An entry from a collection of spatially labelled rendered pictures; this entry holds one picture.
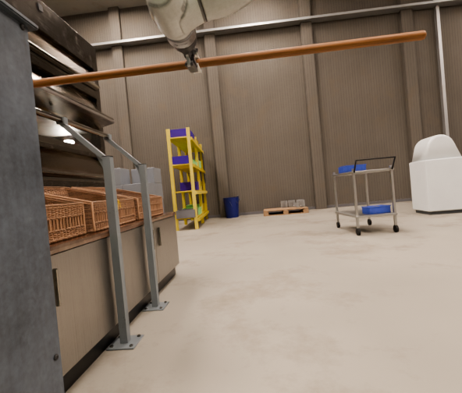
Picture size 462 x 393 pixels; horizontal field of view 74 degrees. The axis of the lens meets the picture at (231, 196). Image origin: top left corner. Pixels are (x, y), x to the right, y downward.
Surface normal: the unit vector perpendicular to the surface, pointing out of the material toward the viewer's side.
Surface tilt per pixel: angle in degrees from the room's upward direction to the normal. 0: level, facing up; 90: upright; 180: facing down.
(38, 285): 90
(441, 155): 90
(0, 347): 90
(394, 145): 90
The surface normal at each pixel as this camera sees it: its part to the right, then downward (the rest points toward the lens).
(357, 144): -0.07, 0.02
